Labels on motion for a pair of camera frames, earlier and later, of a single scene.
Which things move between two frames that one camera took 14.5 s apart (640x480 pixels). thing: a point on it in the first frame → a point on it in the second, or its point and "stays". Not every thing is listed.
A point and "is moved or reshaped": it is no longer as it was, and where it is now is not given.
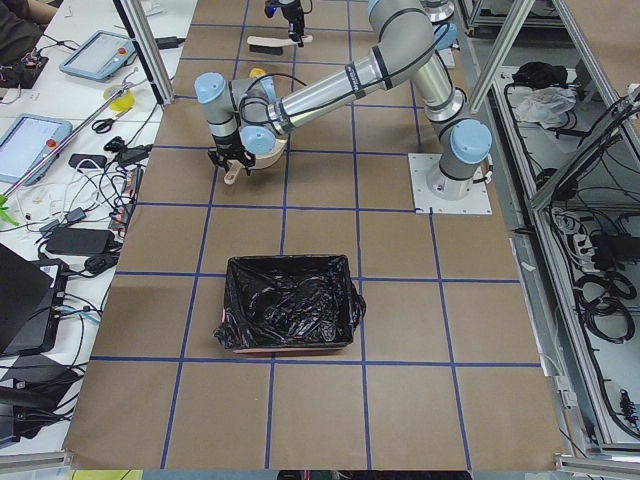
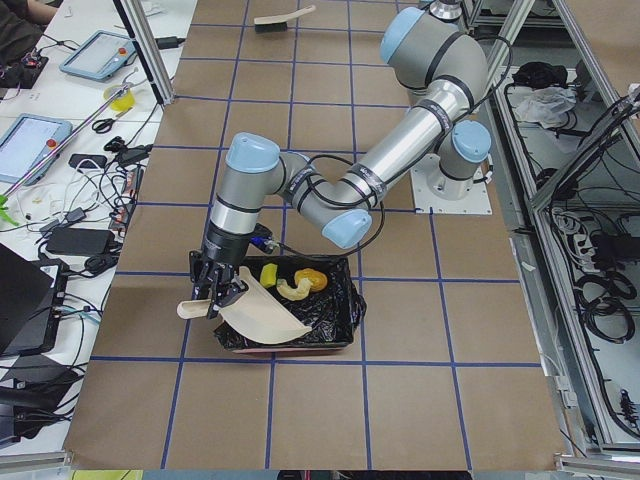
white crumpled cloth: (546, 105) stays
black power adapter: (80, 240) stays
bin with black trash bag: (289, 302) stays
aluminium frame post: (144, 43) stays
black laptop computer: (31, 296) stays
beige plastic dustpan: (263, 143) is moved or reshaped
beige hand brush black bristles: (271, 45) → (279, 23)
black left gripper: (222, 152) → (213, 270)
